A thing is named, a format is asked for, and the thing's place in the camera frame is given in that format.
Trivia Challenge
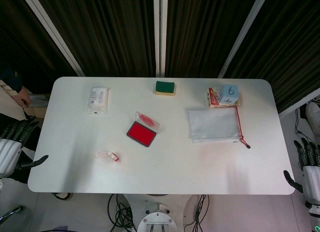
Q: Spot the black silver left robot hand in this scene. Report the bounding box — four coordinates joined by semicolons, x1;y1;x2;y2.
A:
0;118;50;178

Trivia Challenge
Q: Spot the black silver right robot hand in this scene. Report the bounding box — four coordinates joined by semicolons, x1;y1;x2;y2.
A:
283;136;320;206

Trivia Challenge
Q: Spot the silver robot base column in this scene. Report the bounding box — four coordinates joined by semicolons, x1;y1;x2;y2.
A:
136;202;181;232

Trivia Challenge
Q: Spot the chrome metal bar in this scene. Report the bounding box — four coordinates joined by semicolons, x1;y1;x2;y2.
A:
0;205;24;224

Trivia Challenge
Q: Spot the person in dark clothes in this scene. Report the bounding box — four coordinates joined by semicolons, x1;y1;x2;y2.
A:
0;66;33;107

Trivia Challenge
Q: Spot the white shoe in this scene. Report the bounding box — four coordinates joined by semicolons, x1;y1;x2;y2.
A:
305;101;320;137

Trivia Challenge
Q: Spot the white wet wipes pack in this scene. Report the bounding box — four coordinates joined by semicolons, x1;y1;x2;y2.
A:
87;86;111;115

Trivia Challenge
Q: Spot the clear mesh zipper pouch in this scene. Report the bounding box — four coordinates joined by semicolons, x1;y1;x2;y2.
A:
188;106;252;150

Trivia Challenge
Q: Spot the blue foam number cube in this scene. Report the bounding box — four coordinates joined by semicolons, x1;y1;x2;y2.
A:
218;84;240;105

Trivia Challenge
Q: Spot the red white snack box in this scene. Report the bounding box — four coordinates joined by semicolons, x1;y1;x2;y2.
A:
207;87;242;109

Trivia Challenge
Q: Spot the red ink pad clear lid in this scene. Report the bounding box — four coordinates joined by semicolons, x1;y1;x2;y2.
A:
126;111;161;148

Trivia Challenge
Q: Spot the green yellow sponge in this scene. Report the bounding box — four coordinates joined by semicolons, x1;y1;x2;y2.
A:
154;80;177;96

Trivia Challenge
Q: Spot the thin black cable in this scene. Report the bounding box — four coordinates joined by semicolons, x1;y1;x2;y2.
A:
294;98;316;143

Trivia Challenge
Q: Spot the black floor cable bundle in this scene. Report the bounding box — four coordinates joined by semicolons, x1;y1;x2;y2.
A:
183;193;211;232
106;193;138;232

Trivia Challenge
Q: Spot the white frame post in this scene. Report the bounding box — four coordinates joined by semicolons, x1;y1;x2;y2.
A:
217;0;271;79
19;0;86;77
152;0;169;78

